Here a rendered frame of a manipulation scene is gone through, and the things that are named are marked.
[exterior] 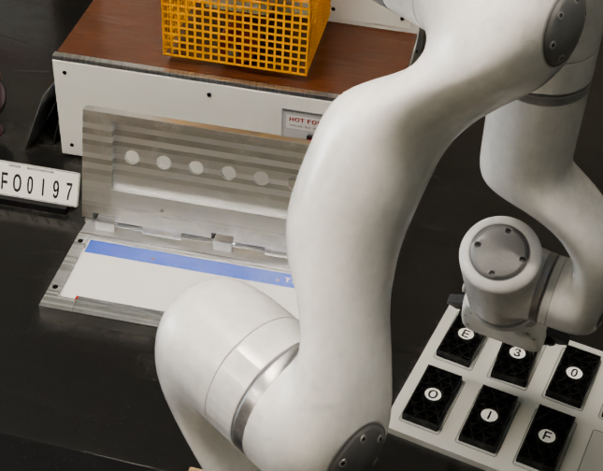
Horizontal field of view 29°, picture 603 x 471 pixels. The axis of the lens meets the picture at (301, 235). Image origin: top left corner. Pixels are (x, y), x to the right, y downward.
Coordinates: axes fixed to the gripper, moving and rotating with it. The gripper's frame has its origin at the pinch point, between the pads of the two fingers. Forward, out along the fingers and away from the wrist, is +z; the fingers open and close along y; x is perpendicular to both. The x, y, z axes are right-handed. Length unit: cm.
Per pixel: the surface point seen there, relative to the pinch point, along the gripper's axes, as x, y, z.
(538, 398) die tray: -4.2, 5.2, 13.5
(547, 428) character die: -8.3, 7.8, 9.4
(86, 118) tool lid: 9, -68, 0
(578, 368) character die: 2.1, 8.6, 16.1
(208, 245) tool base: 1, -48, 16
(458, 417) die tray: -11.1, -3.3, 9.1
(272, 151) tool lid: 14.6, -41.1, 5.2
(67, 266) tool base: -11, -64, 8
